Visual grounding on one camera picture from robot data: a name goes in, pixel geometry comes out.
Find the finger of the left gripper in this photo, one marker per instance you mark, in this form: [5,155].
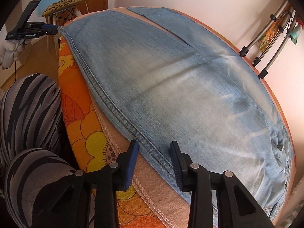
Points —
[50,27]

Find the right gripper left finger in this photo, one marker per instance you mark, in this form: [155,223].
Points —
[126,161]

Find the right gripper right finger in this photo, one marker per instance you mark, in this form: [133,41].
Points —
[181,163]

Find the light blue denim jeans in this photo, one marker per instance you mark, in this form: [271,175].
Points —
[175,94]

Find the left white gloved hand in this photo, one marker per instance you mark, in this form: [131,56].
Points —
[10,51]

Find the orange floral bed sheet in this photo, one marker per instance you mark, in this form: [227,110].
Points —
[88,141]

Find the pink bed blanket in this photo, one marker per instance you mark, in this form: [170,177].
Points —
[152,189]

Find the leopard print cushion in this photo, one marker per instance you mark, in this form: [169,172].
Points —
[61,5]

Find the zebra striped trouser legs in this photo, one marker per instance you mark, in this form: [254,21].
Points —
[43,186]

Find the grey tripod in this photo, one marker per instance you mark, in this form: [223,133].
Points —
[245,50]

